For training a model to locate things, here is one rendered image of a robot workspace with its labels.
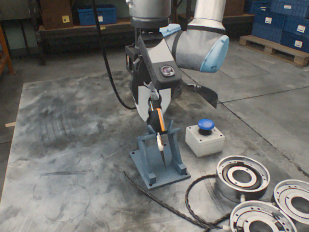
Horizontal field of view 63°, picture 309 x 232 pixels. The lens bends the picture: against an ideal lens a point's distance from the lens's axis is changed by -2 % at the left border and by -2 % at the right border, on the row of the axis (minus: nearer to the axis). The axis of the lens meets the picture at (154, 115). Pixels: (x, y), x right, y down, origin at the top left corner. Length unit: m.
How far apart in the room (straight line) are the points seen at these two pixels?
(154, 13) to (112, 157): 0.35
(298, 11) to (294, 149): 2.47
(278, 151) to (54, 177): 1.76
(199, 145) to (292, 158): 1.53
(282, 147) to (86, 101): 1.63
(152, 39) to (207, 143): 0.28
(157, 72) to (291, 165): 1.69
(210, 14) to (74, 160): 0.54
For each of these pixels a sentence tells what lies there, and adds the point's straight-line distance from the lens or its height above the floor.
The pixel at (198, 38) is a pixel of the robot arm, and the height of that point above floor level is 1.01.
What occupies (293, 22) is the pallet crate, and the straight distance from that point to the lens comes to 4.26.
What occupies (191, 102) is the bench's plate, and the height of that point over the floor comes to 0.80.
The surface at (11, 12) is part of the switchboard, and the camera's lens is 4.07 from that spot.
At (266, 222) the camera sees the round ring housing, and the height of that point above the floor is 0.83.
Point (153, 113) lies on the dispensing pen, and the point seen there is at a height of 0.93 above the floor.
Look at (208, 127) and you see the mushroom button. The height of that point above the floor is 0.87.
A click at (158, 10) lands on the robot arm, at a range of 0.46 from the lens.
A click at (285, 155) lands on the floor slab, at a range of 2.11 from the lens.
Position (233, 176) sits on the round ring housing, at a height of 0.81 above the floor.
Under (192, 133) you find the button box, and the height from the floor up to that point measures 0.84.
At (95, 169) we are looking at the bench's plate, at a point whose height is 0.80.
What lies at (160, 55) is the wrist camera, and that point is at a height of 1.07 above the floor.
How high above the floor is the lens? 1.21
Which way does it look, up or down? 31 degrees down
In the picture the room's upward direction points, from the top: straight up
